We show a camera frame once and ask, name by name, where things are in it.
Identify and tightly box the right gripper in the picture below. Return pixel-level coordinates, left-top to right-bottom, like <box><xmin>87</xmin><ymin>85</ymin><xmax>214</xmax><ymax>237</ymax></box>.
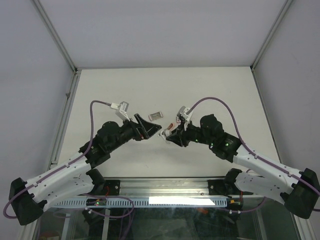
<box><xmin>166</xmin><ymin>118</ymin><xmax>214</xmax><ymax>148</ymax></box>

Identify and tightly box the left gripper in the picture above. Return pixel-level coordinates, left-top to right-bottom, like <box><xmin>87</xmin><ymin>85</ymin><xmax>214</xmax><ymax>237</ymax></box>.
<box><xmin>108</xmin><ymin>113</ymin><xmax>161</xmax><ymax>152</ymax></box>

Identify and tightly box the pink white stapler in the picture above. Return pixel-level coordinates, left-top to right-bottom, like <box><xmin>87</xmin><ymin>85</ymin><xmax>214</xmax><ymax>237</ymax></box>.
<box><xmin>157</xmin><ymin>122</ymin><xmax>178</xmax><ymax>140</ymax></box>

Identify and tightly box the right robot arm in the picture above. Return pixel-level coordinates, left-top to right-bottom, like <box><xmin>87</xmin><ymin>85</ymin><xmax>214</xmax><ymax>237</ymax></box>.
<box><xmin>162</xmin><ymin>114</ymin><xmax>320</xmax><ymax>219</ymax></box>

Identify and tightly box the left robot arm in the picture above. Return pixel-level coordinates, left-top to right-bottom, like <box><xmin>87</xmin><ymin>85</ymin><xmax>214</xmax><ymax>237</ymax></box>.
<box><xmin>8</xmin><ymin>113</ymin><xmax>162</xmax><ymax>226</ymax></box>

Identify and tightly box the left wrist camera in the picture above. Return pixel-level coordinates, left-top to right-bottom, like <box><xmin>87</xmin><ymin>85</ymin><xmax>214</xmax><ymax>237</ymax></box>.
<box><xmin>110</xmin><ymin>101</ymin><xmax>130</xmax><ymax>122</ymax></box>

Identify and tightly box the aluminium mounting rail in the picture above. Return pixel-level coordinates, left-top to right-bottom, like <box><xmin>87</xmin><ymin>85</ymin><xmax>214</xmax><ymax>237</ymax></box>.
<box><xmin>31</xmin><ymin>176</ymin><xmax>300</xmax><ymax>200</ymax></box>

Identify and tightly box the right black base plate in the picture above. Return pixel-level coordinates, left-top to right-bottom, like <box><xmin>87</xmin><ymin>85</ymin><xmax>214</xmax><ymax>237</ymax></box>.
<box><xmin>207</xmin><ymin>179</ymin><xmax>228</xmax><ymax>196</ymax></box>

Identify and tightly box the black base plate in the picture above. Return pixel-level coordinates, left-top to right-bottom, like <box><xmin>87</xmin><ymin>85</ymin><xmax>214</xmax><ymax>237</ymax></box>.
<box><xmin>99</xmin><ymin>179</ymin><xmax>121</xmax><ymax>196</ymax></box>
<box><xmin>207</xmin><ymin>179</ymin><xmax>228</xmax><ymax>196</ymax></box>

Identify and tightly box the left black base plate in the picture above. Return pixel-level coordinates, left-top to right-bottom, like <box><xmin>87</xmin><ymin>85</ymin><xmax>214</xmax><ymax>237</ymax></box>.
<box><xmin>99</xmin><ymin>179</ymin><xmax>121</xmax><ymax>196</ymax></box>

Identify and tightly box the white slotted cable duct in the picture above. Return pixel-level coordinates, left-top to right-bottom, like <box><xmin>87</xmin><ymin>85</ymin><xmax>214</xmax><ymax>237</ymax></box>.
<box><xmin>54</xmin><ymin>196</ymin><xmax>227</xmax><ymax>209</ymax></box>

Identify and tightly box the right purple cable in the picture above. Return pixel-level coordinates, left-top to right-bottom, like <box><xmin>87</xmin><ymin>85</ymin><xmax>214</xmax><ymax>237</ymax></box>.
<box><xmin>188</xmin><ymin>96</ymin><xmax>320</xmax><ymax>215</ymax></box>

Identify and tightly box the purple cable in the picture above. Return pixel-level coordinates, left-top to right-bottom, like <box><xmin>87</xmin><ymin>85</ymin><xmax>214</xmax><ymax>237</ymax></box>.
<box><xmin>188</xmin><ymin>96</ymin><xmax>320</xmax><ymax>215</ymax></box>
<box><xmin>2</xmin><ymin>100</ymin><xmax>136</xmax><ymax>238</ymax></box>

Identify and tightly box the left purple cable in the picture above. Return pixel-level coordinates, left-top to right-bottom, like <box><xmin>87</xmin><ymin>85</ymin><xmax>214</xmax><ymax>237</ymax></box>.
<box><xmin>2</xmin><ymin>100</ymin><xmax>136</xmax><ymax>238</ymax></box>

